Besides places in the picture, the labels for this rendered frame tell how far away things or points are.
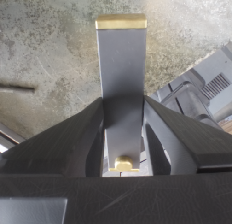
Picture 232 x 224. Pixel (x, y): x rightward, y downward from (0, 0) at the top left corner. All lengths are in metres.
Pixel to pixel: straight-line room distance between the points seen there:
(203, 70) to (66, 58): 0.82
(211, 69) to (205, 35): 0.78
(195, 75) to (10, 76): 0.80
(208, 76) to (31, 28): 0.88
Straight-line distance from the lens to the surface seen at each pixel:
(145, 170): 1.64
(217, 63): 1.00
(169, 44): 0.22
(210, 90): 1.06
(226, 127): 1.46
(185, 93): 0.77
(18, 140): 0.30
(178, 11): 0.21
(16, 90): 0.26
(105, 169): 0.16
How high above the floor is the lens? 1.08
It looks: 54 degrees down
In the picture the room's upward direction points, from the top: 180 degrees clockwise
